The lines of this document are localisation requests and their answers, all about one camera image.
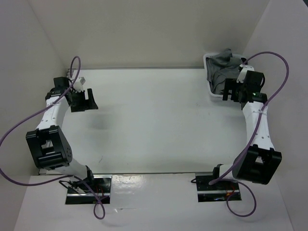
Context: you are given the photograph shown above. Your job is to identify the grey pleated skirt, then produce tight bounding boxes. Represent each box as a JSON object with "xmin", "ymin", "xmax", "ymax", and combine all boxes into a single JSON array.
[{"xmin": 206, "ymin": 48, "xmax": 246, "ymax": 96}]

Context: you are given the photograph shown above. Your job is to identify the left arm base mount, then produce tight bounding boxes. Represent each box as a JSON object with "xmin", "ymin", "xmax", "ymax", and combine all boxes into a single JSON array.
[{"xmin": 58, "ymin": 175, "xmax": 112, "ymax": 205}]

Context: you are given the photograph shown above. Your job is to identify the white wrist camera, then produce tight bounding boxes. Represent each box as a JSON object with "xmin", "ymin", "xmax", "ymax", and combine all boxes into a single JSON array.
[
  {"xmin": 236, "ymin": 64, "xmax": 254, "ymax": 83},
  {"xmin": 73, "ymin": 77, "xmax": 86, "ymax": 92}
]

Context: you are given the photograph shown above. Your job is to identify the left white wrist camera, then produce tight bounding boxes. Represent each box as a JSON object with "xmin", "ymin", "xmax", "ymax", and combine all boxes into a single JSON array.
[{"xmin": 73, "ymin": 77, "xmax": 86, "ymax": 92}]

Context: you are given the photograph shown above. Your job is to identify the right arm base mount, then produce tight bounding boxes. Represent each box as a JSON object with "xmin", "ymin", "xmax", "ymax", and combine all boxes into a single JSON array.
[{"xmin": 191, "ymin": 174, "xmax": 242, "ymax": 203}]

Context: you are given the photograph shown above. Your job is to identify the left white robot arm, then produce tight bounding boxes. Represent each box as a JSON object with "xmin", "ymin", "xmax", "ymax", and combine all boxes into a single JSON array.
[{"xmin": 26, "ymin": 77, "xmax": 98, "ymax": 193}]

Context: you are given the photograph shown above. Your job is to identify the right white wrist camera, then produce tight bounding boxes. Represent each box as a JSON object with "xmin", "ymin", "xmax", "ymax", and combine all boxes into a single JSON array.
[{"xmin": 236, "ymin": 64, "xmax": 254, "ymax": 83}]

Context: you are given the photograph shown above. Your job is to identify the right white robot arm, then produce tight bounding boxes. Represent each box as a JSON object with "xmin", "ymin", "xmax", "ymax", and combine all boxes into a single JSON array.
[{"xmin": 209, "ymin": 66, "xmax": 282, "ymax": 189}]

